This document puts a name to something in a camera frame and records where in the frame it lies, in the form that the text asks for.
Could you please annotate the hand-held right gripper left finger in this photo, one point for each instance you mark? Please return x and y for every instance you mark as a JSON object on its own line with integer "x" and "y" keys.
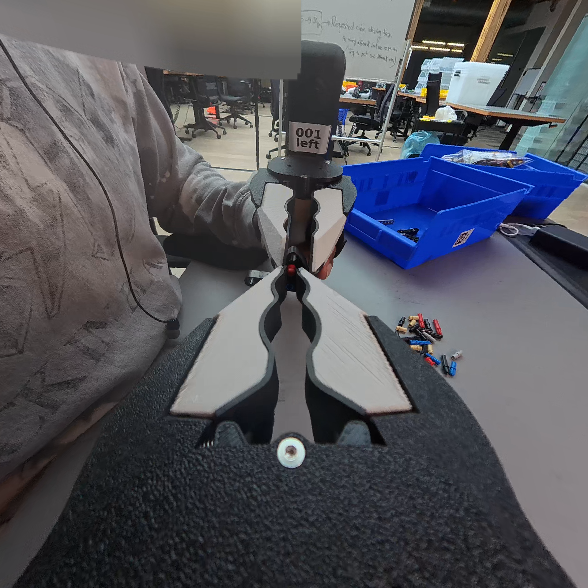
{"x": 220, "y": 363}

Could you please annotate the white storage box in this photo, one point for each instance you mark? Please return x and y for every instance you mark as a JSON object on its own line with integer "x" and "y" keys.
{"x": 477, "y": 82}

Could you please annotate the person's left hand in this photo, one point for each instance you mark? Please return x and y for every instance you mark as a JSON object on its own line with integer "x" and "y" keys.
{"x": 327, "y": 268}

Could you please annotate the black chair armrest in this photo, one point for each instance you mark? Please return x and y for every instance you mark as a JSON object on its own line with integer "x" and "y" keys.
{"x": 216, "y": 250}

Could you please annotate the grey desk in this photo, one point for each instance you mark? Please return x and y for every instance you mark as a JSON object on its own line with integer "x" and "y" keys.
{"x": 482, "y": 298}

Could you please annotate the blue bin with marker label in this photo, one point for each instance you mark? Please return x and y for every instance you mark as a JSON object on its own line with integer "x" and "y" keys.
{"x": 468, "y": 220}

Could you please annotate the person's grey patterned hoodie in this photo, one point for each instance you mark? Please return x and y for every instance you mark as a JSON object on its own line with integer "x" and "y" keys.
{"x": 69, "y": 229}

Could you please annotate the whiteboard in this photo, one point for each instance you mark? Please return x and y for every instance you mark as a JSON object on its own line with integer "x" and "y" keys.
{"x": 363, "y": 41}

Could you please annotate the blue plastic bin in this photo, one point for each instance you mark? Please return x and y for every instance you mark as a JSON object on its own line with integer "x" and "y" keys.
{"x": 542, "y": 183}

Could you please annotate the pile of small toy pins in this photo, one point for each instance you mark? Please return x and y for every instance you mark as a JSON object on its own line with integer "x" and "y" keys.
{"x": 425, "y": 337}

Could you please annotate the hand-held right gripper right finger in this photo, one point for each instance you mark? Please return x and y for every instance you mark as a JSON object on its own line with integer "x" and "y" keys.
{"x": 358, "y": 367}

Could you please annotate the small black toy connector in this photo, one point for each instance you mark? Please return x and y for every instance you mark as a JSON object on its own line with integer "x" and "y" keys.
{"x": 291, "y": 264}

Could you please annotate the white plastic bag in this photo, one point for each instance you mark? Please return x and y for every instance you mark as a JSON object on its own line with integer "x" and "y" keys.
{"x": 444, "y": 112}

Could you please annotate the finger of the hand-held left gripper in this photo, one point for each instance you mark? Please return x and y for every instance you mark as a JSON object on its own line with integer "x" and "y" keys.
{"x": 331, "y": 220}
{"x": 272, "y": 216}

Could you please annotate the wooden background table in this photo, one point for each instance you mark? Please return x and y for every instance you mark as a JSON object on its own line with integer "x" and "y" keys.
{"x": 505, "y": 112}

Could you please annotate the stack of clear storage boxes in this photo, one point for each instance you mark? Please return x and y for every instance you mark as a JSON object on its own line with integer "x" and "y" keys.
{"x": 434, "y": 69}

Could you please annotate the clear bag of toy parts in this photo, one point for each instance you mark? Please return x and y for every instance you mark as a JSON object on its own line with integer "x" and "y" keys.
{"x": 487, "y": 158}

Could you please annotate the black office chair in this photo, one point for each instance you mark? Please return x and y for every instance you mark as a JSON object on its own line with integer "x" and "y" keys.
{"x": 367, "y": 121}
{"x": 204, "y": 99}
{"x": 236, "y": 99}

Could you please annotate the black power adapter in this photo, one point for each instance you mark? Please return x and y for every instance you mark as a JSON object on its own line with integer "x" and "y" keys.
{"x": 562, "y": 239}

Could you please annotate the black toy parts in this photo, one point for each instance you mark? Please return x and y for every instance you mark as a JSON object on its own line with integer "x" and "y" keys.
{"x": 409, "y": 233}

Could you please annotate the teal plastic bag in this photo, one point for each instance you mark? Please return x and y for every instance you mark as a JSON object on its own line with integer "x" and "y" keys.
{"x": 420, "y": 140}

